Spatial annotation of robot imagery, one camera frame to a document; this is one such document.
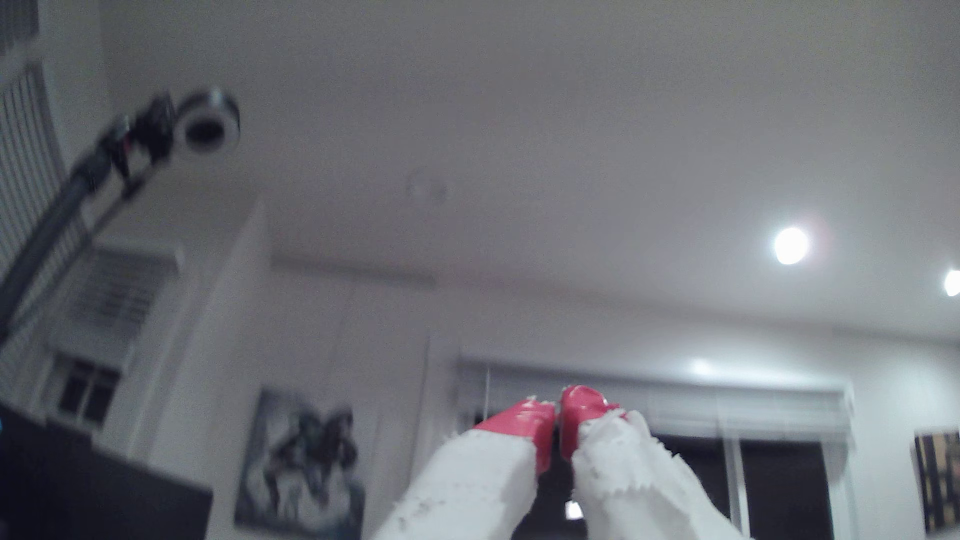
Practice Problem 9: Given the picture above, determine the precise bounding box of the round silver black webcam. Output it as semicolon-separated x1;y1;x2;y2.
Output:
174;88;243;157

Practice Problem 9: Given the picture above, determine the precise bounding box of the dark striped wall picture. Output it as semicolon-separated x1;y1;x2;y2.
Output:
912;429;960;536

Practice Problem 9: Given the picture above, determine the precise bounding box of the white slatted window blind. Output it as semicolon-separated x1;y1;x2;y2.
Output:
69;241;186;345

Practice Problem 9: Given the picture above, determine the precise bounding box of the dark monitor screen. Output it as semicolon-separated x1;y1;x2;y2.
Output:
0;399;216;540

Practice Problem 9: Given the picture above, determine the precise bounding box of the grey abstract wall painting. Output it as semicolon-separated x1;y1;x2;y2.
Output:
234;386;370;540

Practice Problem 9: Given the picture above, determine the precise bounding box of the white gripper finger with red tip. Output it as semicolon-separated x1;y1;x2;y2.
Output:
558;384;753;540
371;397;558;540

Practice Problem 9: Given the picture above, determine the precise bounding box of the white roller window blind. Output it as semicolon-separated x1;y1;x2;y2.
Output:
455;358;858;445

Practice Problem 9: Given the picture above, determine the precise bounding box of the dark window with white frame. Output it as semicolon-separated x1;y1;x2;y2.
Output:
471;408;840;540

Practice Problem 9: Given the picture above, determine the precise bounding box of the small paned window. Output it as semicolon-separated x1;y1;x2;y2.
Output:
54;354;123;427

